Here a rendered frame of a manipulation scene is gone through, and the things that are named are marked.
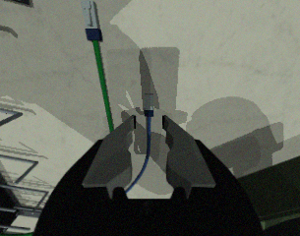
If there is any green patch cord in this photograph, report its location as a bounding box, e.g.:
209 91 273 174
0 40 113 236

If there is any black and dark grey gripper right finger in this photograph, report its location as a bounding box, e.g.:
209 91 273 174
162 115 266 236

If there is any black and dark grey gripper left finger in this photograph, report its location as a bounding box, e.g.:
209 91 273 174
32 115 136 236

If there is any dark grey port rack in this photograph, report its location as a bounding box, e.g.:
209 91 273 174
0 108 49 233

